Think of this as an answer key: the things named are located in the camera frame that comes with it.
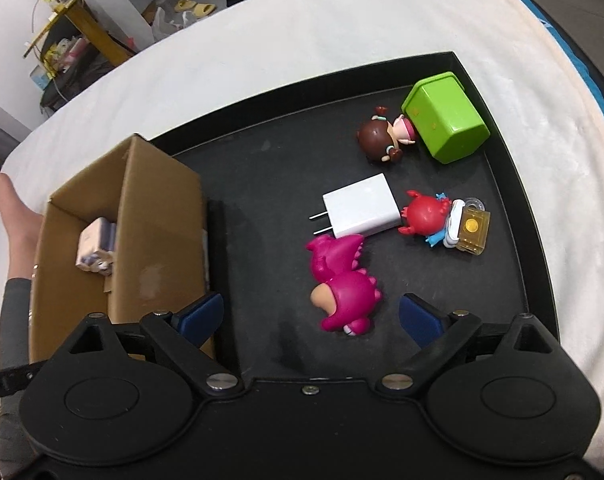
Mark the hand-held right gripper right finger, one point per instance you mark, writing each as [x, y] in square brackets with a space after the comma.
[420, 319]

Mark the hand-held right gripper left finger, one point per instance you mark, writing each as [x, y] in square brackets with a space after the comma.
[202, 316]

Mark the pink dinosaur figure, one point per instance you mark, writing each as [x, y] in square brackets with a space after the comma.
[347, 285]

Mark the red crab figure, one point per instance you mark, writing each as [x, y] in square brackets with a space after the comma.
[424, 215]

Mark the yellow transparent toy padlock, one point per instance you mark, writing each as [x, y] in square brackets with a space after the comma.
[474, 227]

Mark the cardboard box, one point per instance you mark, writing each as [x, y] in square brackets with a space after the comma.
[157, 210]

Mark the white charger plug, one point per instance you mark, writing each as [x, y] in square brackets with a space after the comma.
[362, 205]

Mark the black tray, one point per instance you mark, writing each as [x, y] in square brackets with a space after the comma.
[272, 185]

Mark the brown-haired doll figure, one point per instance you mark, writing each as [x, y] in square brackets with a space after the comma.
[376, 140]

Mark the green plastic box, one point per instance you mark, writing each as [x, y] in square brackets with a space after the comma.
[446, 120]

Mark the white purple toy figure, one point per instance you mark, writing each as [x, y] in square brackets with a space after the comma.
[94, 245]

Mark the person's leg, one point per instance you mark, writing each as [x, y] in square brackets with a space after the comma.
[17, 230]

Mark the clear plastic bag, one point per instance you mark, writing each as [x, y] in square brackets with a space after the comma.
[174, 25]

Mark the yellow shelf rack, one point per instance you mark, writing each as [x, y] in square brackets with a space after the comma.
[89, 25]

